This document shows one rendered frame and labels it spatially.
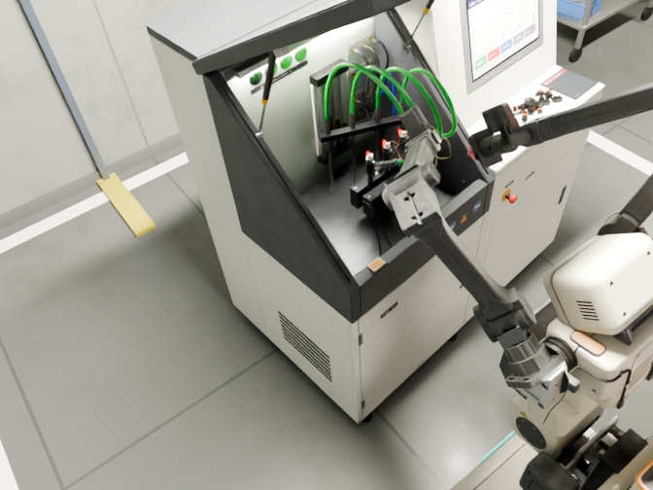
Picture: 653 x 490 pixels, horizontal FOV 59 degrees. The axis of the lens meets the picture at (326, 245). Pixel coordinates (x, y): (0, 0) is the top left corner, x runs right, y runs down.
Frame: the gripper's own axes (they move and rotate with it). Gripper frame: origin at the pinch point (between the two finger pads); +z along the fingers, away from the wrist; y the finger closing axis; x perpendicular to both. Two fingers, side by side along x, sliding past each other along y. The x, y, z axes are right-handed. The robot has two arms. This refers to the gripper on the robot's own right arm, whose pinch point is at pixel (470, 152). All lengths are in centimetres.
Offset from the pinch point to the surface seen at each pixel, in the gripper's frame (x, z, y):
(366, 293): 40, 17, -29
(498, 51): -45, 33, 28
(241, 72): 51, 15, 45
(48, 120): 117, 199, 93
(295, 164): 36, 53, 17
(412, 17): -11, 23, 46
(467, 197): -7.2, 22.9, -15.2
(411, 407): 22, 76, -96
